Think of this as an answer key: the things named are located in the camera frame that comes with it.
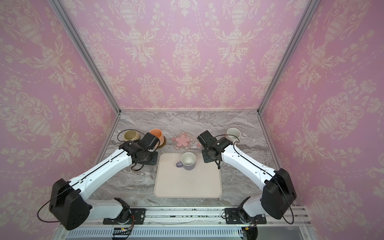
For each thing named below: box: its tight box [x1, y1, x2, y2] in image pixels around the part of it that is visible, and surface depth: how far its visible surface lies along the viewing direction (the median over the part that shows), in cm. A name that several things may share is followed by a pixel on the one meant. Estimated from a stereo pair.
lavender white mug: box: [176, 152, 197, 171], surface depth 89 cm
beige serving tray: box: [153, 153, 223, 199], surface depth 85 cm
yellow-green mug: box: [123, 130, 141, 142], surface depth 97 cm
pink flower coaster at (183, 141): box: [172, 132, 194, 150], surface depth 105 cm
